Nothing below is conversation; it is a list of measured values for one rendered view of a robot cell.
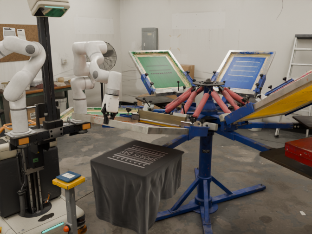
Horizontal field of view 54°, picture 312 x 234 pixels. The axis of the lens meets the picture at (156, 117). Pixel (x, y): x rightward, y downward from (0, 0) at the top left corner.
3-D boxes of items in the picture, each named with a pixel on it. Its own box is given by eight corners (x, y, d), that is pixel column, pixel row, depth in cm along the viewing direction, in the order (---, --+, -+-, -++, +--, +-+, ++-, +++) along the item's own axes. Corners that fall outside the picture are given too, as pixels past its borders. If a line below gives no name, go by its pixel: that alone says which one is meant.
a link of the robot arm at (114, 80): (98, 69, 181) (110, 72, 188) (95, 87, 181) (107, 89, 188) (115, 70, 171) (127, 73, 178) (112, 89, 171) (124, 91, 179)
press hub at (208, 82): (212, 221, 296) (220, 82, 262) (178, 209, 317) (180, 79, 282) (227, 203, 328) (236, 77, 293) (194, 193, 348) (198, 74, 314)
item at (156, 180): (147, 238, 189) (146, 175, 178) (142, 236, 191) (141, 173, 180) (183, 204, 226) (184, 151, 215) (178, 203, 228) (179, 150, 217)
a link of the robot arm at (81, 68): (68, 36, 203) (94, 36, 213) (66, 87, 221) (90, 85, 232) (76, 44, 193) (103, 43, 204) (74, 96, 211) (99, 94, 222)
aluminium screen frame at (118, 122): (147, 134, 160) (148, 126, 160) (70, 118, 191) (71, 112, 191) (206, 134, 227) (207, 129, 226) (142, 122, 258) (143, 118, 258)
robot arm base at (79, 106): (67, 119, 228) (65, 98, 224) (81, 115, 237) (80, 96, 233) (77, 122, 218) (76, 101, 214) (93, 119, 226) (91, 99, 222)
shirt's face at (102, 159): (144, 177, 177) (144, 176, 177) (90, 160, 200) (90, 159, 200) (183, 151, 216) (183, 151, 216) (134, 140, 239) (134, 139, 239)
